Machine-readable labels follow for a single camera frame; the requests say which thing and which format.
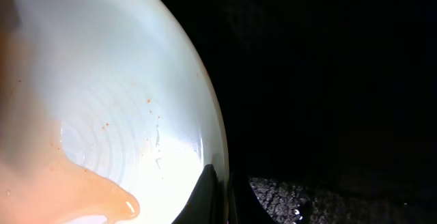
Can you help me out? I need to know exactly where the round black tray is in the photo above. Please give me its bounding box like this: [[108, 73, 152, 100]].
[[161, 0, 436, 223]]

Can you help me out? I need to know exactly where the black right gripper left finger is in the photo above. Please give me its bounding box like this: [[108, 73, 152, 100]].
[[172, 164, 219, 224]]

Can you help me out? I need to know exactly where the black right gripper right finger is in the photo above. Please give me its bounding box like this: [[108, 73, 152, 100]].
[[230, 172, 275, 224]]

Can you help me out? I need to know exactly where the pale blue plate front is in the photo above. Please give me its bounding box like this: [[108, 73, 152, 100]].
[[1, 0, 229, 223]]

